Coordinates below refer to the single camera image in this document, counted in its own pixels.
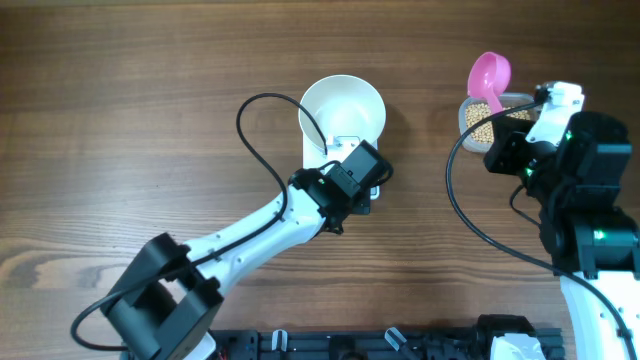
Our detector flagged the soybeans in container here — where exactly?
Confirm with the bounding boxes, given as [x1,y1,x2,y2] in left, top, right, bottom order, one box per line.
[464,102,532,145]

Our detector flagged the pink plastic scoop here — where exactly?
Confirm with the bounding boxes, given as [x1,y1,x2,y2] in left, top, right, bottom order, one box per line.
[467,52,511,114]

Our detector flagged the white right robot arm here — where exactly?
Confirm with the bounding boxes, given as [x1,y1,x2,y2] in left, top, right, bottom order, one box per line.
[484,111,639,359]

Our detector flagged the white bowl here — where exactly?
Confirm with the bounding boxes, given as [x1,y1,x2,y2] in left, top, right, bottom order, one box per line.
[299,75,386,153]

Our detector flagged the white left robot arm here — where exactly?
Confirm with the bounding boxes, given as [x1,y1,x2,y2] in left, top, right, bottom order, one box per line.
[101,141,390,359]

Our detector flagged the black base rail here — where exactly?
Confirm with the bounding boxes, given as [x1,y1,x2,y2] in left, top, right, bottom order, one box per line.
[210,314,566,360]

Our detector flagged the white digital kitchen scale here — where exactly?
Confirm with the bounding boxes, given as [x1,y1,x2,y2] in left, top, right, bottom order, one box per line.
[302,134,381,201]

